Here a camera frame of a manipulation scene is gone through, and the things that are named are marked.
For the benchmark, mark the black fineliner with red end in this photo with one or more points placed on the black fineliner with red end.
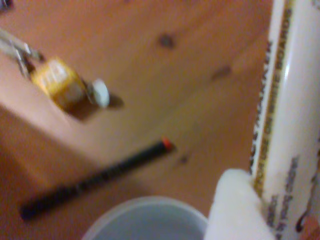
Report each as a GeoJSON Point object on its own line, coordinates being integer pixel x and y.
{"type": "Point", "coordinates": [100, 175]}

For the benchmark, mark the black and white marker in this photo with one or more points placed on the black and white marker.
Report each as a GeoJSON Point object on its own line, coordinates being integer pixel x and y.
{"type": "Point", "coordinates": [295, 100]}

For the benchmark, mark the small white round object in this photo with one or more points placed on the small white round object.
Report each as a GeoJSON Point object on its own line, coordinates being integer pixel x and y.
{"type": "Point", "coordinates": [101, 92]}

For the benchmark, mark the white pen with clip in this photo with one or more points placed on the white pen with clip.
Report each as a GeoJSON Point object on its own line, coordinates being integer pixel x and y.
{"type": "Point", "coordinates": [21, 62]}

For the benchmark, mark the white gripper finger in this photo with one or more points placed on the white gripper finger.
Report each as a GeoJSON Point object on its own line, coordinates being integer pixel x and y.
{"type": "Point", "coordinates": [235, 212]}

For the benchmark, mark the slim silver pen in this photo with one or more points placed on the slim silver pen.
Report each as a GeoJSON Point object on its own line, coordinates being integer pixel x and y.
{"type": "Point", "coordinates": [15, 43]}

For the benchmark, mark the white mug green blue pattern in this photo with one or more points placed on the white mug green blue pattern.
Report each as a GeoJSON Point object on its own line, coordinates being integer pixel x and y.
{"type": "Point", "coordinates": [145, 222]}

